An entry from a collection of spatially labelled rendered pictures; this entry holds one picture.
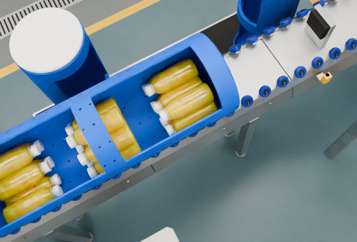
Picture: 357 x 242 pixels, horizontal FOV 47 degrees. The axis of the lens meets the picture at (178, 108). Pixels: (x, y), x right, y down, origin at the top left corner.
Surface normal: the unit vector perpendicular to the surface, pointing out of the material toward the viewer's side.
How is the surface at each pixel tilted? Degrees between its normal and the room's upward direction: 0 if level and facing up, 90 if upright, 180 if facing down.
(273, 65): 0
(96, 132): 20
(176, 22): 0
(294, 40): 0
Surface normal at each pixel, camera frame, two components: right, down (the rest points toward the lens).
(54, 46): -0.07, -0.36
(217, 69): 0.11, -0.03
